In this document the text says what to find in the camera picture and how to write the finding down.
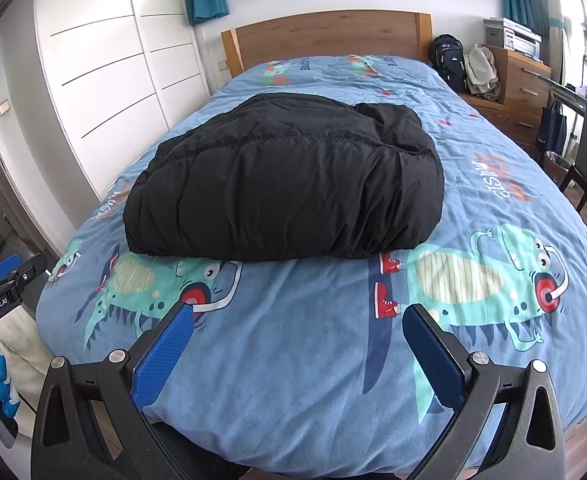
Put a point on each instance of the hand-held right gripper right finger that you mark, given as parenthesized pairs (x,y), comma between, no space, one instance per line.
(431,355)

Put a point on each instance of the wall outlet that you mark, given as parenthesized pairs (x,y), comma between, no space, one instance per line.
(222,65)

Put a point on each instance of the black puffer coat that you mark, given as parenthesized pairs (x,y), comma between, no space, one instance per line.
(283,180)

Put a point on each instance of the wooden headboard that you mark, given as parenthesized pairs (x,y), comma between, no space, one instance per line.
(328,35)

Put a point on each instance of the wooden dresser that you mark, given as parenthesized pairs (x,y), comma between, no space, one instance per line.
(523,85)

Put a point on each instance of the beige clothing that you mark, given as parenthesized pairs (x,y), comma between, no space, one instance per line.
(482,72)

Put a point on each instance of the waste bin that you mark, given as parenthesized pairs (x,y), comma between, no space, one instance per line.
(557,165)

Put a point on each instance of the grey printer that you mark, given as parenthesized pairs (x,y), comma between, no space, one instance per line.
(513,37)

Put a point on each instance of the black backpack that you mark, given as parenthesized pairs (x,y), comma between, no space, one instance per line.
(448,62)

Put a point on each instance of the wall light switch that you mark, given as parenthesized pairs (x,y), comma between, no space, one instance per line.
(4,107)

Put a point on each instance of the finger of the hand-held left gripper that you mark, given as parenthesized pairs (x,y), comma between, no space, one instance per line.
(3,266)

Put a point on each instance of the dark blue bag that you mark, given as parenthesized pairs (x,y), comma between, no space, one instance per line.
(552,130)

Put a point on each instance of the bed with blue cartoon duvet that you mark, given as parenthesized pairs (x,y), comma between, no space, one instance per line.
(298,335)

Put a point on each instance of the dark desk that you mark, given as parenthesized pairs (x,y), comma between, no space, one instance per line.
(568,92)

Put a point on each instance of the white wardrobe doors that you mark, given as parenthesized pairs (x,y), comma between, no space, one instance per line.
(108,60)

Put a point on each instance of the person's left hand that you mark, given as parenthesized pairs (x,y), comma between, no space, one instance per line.
(3,385)

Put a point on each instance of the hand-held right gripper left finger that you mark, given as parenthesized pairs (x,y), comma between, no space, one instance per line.
(166,355)

